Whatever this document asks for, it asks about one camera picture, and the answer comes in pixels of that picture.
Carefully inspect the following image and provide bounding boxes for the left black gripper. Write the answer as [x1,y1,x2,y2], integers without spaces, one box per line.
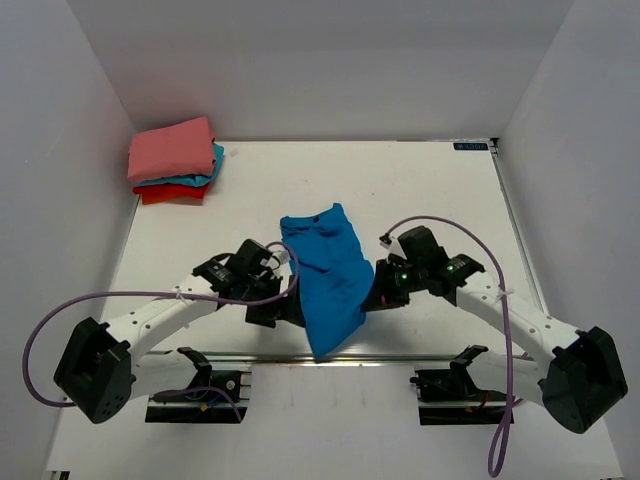
[241,273,306,328]

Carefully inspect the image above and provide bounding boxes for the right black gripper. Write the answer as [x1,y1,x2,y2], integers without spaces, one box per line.
[363,258,427,312]

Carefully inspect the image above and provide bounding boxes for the blue t shirt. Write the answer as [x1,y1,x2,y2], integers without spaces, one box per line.
[280,203,374,358]

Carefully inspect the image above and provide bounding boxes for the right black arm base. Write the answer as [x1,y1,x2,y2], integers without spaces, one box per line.
[409,369,506,409]

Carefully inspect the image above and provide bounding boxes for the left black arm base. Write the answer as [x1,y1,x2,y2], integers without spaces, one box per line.
[150,369,252,408]

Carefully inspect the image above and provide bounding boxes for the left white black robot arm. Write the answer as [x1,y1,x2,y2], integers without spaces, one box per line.
[54,239,299,424]

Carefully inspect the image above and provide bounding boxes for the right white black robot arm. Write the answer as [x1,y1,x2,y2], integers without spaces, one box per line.
[361,226,628,434]

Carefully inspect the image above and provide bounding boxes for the red folded t shirt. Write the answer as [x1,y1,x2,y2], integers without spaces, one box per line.
[132,184,208,205]

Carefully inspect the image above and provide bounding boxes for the blue label sticker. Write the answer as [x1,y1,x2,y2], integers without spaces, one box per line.
[453,142,489,151]

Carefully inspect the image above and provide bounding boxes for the turquoise folded t shirt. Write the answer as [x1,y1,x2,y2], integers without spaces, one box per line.
[136,142,225,188]

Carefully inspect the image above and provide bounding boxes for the pink folded t shirt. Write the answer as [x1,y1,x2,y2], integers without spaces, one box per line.
[127,116,215,184]

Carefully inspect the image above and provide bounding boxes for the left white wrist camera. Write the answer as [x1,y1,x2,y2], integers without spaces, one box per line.
[272,249,290,265]

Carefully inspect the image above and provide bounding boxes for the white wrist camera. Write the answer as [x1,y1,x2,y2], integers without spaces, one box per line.
[272,249,290,265]
[379,234,406,259]

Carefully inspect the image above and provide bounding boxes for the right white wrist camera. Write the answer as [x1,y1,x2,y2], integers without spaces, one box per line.
[379,234,406,259]

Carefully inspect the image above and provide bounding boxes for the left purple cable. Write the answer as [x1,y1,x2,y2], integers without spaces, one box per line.
[21,241,301,422]

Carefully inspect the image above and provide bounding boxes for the purple cable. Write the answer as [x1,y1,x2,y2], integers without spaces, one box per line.
[380,215,526,479]
[21,241,301,422]

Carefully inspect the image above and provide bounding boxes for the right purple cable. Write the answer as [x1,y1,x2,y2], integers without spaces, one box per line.
[380,215,526,479]

